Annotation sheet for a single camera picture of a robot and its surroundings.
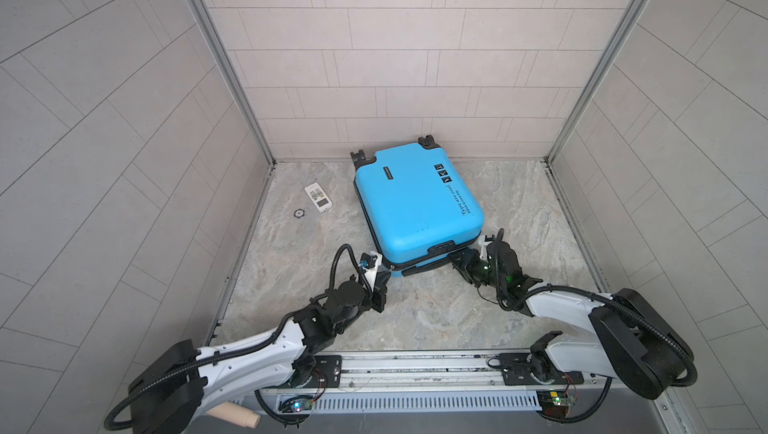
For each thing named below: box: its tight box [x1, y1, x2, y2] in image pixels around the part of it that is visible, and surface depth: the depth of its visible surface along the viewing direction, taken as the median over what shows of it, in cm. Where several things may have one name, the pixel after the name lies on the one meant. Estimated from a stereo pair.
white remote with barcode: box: [304, 182, 333, 213], surface depth 105 cm
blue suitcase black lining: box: [350, 134, 484, 278], surface depth 84 cm
